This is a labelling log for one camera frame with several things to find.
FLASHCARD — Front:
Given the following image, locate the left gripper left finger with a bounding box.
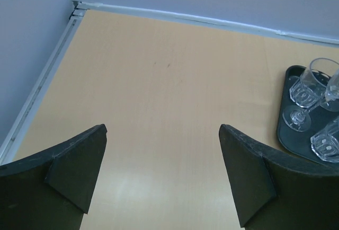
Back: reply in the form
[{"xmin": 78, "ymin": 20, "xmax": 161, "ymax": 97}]
[{"xmin": 1, "ymin": 124, "xmax": 107, "ymax": 229}]

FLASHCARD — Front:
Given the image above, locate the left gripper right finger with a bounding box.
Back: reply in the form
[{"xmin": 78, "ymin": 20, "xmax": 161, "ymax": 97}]
[{"xmin": 219, "ymin": 125, "xmax": 338, "ymax": 229}]

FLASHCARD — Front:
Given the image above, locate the large faceted tumbler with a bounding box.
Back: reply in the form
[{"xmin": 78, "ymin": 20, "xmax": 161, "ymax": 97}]
[{"xmin": 310, "ymin": 117, "xmax": 338, "ymax": 163}]

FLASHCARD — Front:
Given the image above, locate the clear wine glass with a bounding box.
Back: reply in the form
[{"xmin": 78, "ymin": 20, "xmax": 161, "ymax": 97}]
[{"xmin": 282, "ymin": 71, "xmax": 338, "ymax": 132}]

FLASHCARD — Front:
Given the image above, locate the faceted tumbler glass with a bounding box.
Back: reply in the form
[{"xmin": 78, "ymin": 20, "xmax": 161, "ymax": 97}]
[{"xmin": 289, "ymin": 58, "xmax": 338, "ymax": 109}]

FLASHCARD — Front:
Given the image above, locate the etched stemmed glass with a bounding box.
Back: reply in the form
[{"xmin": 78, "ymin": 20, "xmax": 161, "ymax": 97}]
[{"xmin": 320, "ymin": 99, "xmax": 339, "ymax": 112}]

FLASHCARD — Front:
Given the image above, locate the black plastic tray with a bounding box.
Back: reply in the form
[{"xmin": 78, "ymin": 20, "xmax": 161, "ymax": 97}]
[{"xmin": 276, "ymin": 65, "xmax": 338, "ymax": 169}]

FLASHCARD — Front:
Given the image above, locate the aluminium table frame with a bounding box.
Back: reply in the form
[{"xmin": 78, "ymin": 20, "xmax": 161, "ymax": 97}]
[{"xmin": 1, "ymin": 3, "xmax": 338, "ymax": 166}]

